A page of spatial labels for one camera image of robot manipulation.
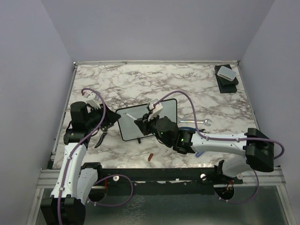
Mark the white small box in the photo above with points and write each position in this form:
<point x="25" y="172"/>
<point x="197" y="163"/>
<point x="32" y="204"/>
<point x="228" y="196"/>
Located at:
<point x="226" y="73"/>

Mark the silver combination wrench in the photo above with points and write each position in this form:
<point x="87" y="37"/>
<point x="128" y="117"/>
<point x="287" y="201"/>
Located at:
<point x="206" y="122"/>

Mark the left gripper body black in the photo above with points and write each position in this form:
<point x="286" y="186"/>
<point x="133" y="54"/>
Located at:
<point x="95" y="117"/>

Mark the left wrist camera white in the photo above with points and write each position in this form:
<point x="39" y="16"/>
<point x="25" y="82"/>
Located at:
<point x="92" y="99"/>

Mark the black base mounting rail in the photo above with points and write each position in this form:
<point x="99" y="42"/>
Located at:
<point x="173" y="181"/>

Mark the black wire stripper pliers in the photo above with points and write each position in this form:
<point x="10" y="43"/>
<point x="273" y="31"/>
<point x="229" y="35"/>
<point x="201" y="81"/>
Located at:
<point x="103" y="135"/>

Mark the white whiteboard marker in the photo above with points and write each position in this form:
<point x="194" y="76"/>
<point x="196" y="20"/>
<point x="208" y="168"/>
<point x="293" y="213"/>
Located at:
<point x="130" y="116"/>

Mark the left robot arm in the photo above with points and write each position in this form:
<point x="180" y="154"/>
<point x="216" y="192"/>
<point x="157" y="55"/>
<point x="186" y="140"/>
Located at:
<point x="66" y="204"/>

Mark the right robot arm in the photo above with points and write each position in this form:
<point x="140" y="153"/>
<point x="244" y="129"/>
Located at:
<point x="252" y="150"/>

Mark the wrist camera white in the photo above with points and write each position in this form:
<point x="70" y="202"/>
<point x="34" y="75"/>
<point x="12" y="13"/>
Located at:
<point x="92" y="99"/>
<point x="154" y="107"/>

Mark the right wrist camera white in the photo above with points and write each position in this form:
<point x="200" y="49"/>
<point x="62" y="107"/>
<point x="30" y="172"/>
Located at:
<point x="154" y="107"/>

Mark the small black-framed whiteboard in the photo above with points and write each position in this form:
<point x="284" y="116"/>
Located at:
<point x="130" y="131"/>

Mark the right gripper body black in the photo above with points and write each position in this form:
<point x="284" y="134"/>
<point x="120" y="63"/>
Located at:
<point x="152" y="123"/>

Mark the blue handled pliers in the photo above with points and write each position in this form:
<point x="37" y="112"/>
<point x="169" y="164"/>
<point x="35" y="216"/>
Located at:
<point x="192" y="129"/>

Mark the black flat box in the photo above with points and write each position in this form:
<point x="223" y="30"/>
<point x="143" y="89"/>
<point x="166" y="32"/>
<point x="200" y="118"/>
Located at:
<point x="224" y="85"/>

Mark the blue red screwdriver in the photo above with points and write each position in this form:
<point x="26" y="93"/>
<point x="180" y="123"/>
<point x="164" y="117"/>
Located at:
<point x="197" y="155"/>

